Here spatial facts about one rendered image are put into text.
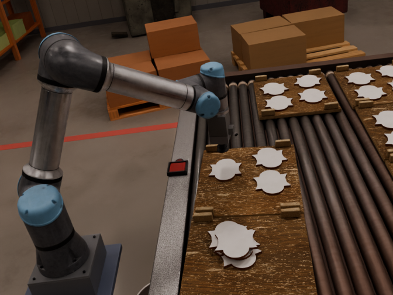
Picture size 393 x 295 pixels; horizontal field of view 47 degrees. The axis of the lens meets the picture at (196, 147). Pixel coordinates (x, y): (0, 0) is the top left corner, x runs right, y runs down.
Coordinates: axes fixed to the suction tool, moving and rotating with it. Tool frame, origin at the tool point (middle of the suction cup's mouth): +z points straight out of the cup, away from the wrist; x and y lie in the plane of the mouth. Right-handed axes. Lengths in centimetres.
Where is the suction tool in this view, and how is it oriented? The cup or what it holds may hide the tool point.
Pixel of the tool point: (222, 149)
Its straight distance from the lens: 160.5
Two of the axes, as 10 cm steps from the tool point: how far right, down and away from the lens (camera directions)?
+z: 1.4, 8.5, 5.0
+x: -9.7, 0.2, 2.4
